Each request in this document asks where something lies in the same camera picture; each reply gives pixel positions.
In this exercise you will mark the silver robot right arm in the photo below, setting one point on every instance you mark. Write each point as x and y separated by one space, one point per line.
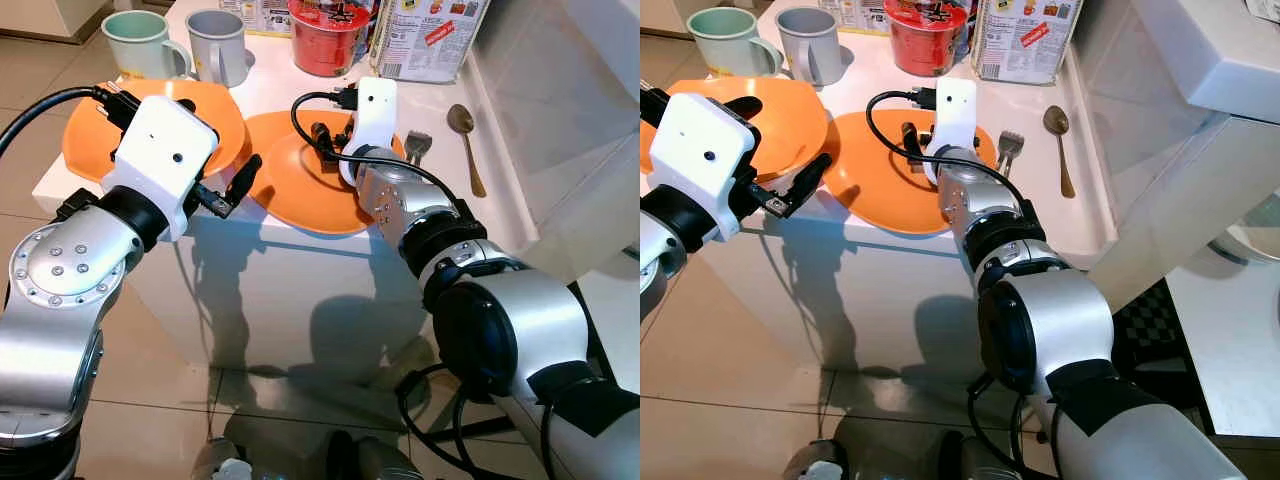
1060 330
520 330

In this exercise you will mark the colourful printed food package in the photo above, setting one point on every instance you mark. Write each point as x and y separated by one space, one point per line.
855 12
260 15

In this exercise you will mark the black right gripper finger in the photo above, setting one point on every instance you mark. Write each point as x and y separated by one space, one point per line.
321 140
912 142

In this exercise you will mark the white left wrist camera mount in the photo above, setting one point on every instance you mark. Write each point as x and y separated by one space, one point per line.
160 150
700 150

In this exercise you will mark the white side table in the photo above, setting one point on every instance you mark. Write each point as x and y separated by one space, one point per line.
1230 340

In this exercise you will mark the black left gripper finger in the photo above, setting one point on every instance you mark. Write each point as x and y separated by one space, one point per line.
244 183
745 108
185 104
810 185

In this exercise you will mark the orange plastic plate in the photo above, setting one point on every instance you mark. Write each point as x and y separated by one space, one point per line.
300 195
880 195
790 125
90 130

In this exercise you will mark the bronze metal spoon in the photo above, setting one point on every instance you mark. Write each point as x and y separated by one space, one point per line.
1056 120
461 119

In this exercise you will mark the brown wooden furniture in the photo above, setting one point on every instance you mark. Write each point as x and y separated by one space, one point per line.
665 12
40 15

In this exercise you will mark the white raised counter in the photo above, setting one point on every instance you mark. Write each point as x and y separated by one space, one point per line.
1150 170
560 120

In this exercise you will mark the white printed snack bag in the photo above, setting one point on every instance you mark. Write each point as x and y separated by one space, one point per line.
425 40
1025 40

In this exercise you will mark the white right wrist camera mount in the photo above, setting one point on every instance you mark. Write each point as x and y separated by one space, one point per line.
955 110
375 110

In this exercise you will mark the silver robot right leg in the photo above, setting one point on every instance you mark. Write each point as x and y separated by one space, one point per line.
975 462
385 462

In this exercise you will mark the white counter cabinet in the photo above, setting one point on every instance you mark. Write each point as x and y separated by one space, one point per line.
860 290
280 290

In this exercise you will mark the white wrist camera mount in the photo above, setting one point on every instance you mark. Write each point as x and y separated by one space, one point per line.
955 110
700 150
160 150
375 110

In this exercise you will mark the red instant noodle cup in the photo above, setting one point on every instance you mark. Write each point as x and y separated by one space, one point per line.
925 45
325 45

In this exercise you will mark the black checkered floor mat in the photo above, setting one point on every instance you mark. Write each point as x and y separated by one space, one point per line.
1150 330

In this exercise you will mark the silver robot left leg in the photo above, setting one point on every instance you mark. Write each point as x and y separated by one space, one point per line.
815 465

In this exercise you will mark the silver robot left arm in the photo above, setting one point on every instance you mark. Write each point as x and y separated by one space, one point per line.
655 260
60 270

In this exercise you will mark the pale green ceramic mug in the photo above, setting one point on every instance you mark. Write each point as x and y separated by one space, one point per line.
135 45
725 42

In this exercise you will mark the silver metal fork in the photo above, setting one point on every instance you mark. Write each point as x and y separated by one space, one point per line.
417 145
1010 147

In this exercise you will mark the grey ceramic mug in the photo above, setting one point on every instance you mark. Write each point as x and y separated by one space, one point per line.
215 45
805 45

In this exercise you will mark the pale round bowl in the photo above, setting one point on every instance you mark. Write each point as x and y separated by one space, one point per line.
1250 240

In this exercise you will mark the silver robot leg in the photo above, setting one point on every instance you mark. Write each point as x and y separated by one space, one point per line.
815 465
385 462
975 462

